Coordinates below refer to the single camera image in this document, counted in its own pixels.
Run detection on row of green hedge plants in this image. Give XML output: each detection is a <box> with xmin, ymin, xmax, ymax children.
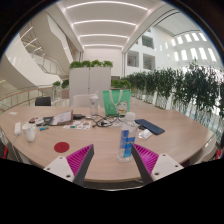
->
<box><xmin>124</xmin><ymin>63</ymin><xmax>224</xmax><ymax>124</ymax></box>

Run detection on white power strip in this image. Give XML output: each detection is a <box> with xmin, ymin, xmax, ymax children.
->
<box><xmin>13</xmin><ymin>121</ymin><xmax>22</xmax><ymax>137</ymax></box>

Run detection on white plastic packet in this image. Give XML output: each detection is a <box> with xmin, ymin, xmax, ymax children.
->
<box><xmin>137</xmin><ymin>128</ymin><xmax>154</xmax><ymax>140</ymax></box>

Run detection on white chair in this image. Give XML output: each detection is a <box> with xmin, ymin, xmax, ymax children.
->
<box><xmin>72</xmin><ymin>93</ymin><xmax>96</xmax><ymax>108</ymax></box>

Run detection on colourful sticker sheet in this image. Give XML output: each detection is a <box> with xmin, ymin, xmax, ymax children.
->
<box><xmin>62</xmin><ymin>120</ymin><xmax>92</xmax><ymax>131</ymax></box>

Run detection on dark blue phone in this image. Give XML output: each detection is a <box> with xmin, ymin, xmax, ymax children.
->
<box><xmin>134</xmin><ymin>118</ymin><xmax>166</xmax><ymax>136</ymax></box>

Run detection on green tote bag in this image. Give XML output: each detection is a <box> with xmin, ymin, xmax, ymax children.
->
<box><xmin>102</xmin><ymin>89</ymin><xmax>132</xmax><ymax>117</ymax></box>

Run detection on small planter boxes with plants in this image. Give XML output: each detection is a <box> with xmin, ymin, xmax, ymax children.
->
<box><xmin>52</xmin><ymin>79</ymin><xmax>70</xmax><ymax>99</ymax></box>

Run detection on clear blue-label water bottle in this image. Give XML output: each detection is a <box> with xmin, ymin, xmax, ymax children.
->
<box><xmin>117</xmin><ymin>111</ymin><xmax>139</xmax><ymax>163</ymax></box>

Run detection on flat round red coaster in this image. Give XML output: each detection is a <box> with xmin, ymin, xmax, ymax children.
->
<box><xmin>53</xmin><ymin>141</ymin><xmax>71</xmax><ymax>154</ymax></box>

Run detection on clear shaker bottle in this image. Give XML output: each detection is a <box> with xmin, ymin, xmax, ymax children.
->
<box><xmin>89</xmin><ymin>91</ymin><xmax>100</xmax><ymax>118</ymax></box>

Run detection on black chair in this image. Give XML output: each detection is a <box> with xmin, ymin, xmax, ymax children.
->
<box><xmin>34</xmin><ymin>96</ymin><xmax>52</xmax><ymax>107</ymax></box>

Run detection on open paper notebook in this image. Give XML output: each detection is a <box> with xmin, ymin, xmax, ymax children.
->
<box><xmin>49</xmin><ymin>110</ymin><xmax>74</xmax><ymax>127</ymax></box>

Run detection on white ceramic mug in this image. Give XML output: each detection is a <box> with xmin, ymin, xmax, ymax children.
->
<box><xmin>21</xmin><ymin>122</ymin><xmax>37</xmax><ymax>143</ymax></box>

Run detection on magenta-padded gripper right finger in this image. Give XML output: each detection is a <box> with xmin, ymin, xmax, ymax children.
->
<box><xmin>130</xmin><ymin>142</ymin><xmax>185</xmax><ymax>186</ymax></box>

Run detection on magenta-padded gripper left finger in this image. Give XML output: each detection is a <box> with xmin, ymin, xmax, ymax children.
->
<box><xmin>43</xmin><ymin>143</ymin><xmax>95</xmax><ymax>187</ymax></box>

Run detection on white cabinet topped with plants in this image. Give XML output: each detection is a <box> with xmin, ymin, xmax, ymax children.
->
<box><xmin>68</xmin><ymin>59</ymin><xmax>114</xmax><ymax>108</ymax></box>

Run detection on black cable bundle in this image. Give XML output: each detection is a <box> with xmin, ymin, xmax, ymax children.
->
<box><xmin>84</xmin><ymin>114</ymin><xmax>123</xmax><ymax>128</ymax></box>

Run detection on wooden planter with green plants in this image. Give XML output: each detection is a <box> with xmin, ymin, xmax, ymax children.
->
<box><xmin>110</xmin><ymin>78</ymin><xmax>132</xmax><ymax>90</ymax></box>

